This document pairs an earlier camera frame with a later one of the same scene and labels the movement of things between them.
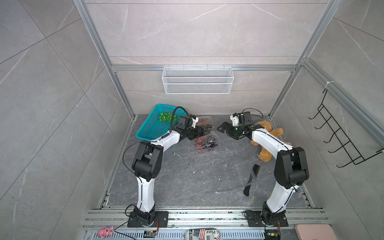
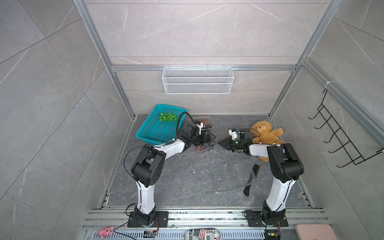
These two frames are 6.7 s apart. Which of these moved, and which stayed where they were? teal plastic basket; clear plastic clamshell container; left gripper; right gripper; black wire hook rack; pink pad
Moved: right gripper; left gripper
Stayed: pink pad; teal plastic basket; black wire hook rack; clear plastic clamshell container
